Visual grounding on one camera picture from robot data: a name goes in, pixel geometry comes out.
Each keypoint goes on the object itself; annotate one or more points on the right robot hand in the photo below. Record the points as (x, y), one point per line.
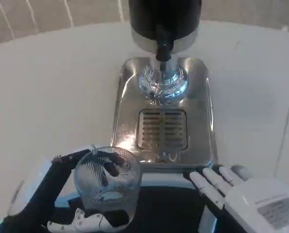
(253, 201)

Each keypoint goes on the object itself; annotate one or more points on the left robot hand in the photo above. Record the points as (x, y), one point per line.
(47, 179)

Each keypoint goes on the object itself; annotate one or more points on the clear ribbed glass cup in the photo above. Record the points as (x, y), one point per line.
(131, 184)

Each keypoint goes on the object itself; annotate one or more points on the steel drip tray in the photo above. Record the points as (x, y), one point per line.
(200, 116)

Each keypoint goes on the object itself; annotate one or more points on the slotted steel drain grid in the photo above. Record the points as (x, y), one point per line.
(162, 128)

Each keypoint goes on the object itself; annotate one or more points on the black dispenser tap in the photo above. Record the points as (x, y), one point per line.
(163, 49)

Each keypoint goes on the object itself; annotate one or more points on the black steel drink dispenser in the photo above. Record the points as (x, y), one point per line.
(144, 17)

